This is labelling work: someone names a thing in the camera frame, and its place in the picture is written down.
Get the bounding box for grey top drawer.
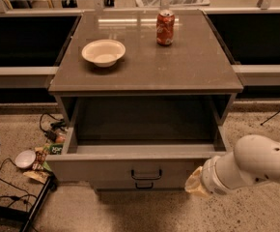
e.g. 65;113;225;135
46;128;229;189

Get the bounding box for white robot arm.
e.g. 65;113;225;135
184;134;280;197

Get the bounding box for grey drawer cabinet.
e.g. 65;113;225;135
49;11;242;190

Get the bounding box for black tripod leg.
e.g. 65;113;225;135
260;109;280;126

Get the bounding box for green snack bag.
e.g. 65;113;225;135
42;143;63;172

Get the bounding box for black power adapter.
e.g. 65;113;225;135
44;130;57;142

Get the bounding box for brown snack wrapper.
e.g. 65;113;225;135
23;170;49;184

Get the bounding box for white bowl on cabinet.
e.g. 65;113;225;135
81;40;126;68

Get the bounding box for red soda can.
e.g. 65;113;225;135
156;10;175;45

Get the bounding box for white bowl on floor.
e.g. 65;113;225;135
14;150;36;169

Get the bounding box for black cable on floor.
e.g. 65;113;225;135
0;158;39;208

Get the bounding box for black stand frame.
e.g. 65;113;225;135
0;176;57;232

